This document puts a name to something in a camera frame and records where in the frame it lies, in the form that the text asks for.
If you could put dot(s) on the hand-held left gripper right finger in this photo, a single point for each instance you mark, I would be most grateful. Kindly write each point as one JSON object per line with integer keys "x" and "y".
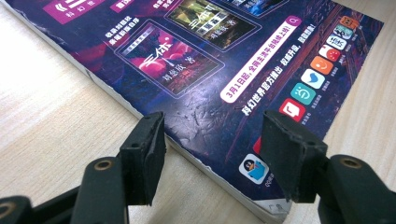
{"x": 289, "y": 152}

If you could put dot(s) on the dark illustrated magazine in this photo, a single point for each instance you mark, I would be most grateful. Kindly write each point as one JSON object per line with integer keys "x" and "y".
{"x": 202, "y": 81}

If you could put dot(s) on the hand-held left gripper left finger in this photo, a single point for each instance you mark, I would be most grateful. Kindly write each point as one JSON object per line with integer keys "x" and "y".
{"x": 143, "y": 158}

